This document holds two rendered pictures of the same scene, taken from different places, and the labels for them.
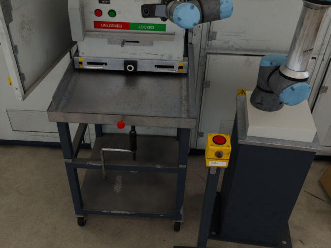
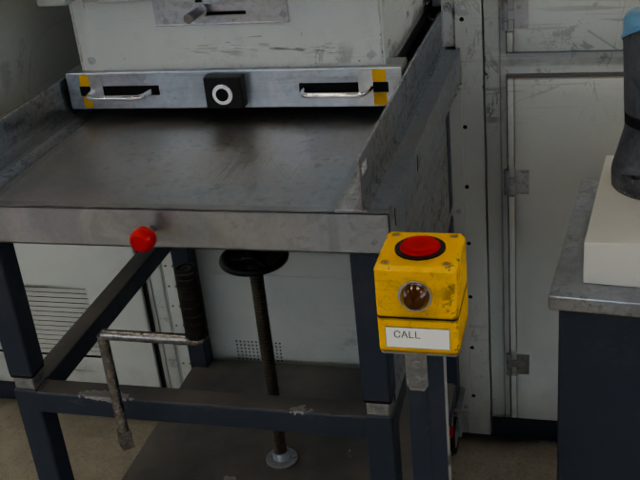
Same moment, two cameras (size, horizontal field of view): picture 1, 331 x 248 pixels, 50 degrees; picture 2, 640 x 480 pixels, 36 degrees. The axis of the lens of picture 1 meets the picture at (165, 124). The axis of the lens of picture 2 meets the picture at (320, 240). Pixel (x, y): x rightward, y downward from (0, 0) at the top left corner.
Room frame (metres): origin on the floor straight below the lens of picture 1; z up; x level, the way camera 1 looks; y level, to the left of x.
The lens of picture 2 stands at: (0.10, -0.34, 1.35)
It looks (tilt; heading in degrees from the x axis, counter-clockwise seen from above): 26 degrees down; 16
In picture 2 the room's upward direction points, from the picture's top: 6 degrees counter-clockwise
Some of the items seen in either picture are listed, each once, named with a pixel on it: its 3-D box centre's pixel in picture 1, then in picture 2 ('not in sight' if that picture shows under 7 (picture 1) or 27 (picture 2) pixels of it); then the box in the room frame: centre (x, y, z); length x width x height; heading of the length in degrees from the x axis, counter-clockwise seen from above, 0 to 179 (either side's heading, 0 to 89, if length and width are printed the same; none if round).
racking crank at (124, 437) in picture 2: (118, 156); (155, 362); (1.13, 0.20, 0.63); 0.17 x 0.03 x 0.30; 89
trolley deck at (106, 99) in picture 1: (131, 77); (236, 131); (1.49, 0.18, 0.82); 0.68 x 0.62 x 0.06; 179
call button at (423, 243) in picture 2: (219, 140); (420, 250); (0.96, -0.20, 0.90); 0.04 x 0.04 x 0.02
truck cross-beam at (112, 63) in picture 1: (131, 62); (232, 84); (1.50, 0.18, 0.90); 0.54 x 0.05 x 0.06; 89
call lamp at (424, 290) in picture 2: (219, 155); (413, 299); (0.91, -0.19, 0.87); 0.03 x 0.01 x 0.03; 89
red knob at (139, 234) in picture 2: (121, 123); (145, 236); (1.13, 0.18, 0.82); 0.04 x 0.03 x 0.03; 179
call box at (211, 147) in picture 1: (217, 150); (422, 291); (0.95, -0.20, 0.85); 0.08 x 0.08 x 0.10; 89
